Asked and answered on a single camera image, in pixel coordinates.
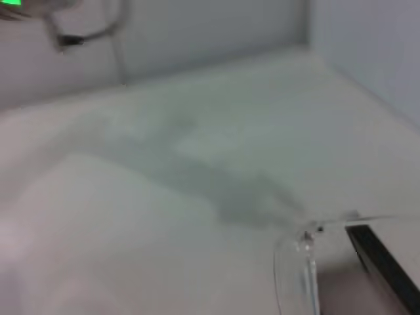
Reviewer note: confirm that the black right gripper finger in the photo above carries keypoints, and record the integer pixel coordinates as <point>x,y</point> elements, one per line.
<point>387,275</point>

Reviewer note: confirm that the clear white glasses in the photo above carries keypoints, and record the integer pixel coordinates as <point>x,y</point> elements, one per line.
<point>310,269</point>

